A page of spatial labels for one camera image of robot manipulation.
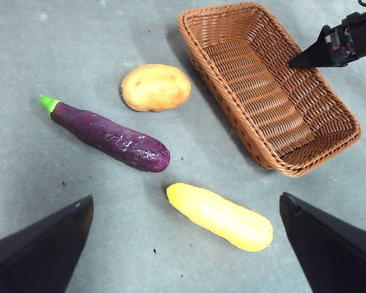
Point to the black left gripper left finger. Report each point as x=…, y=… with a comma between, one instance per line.
x=39, y=253

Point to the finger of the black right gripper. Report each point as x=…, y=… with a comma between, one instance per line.
x=315, y=55

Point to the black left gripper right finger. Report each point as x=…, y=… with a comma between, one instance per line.
x=332, y=250

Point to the brown woven wicker basket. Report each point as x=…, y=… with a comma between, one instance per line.
x=262, y=100

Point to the yellow corn cob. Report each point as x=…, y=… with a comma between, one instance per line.
x=219, y=216

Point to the purple eggplant with green stem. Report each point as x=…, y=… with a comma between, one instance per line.
x=109, y=137

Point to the tan potato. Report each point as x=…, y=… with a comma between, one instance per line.
x=155, y=88

